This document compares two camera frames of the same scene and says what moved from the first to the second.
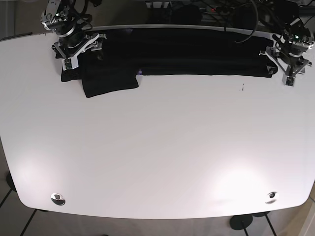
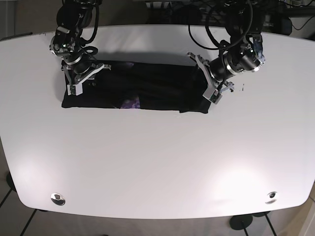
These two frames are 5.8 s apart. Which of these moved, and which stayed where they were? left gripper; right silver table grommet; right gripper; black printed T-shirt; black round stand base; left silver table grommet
Moved: right gripper; left gripper; black printed T-shirt
Stayed: black round stand base; right silver table grommet; left silver table grommet
